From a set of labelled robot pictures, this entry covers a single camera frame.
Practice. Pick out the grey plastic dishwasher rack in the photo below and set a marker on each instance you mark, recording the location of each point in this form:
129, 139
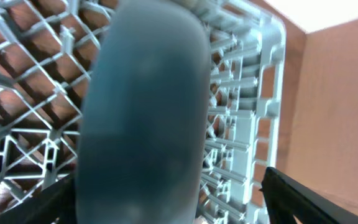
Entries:
46, 51

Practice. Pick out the large blue plate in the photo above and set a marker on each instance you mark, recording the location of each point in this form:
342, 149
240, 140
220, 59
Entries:
140, 149

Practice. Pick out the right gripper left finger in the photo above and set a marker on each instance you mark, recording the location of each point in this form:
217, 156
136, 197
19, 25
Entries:
54, 204

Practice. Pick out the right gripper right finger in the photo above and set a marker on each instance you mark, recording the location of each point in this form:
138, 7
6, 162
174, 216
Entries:
288, 201

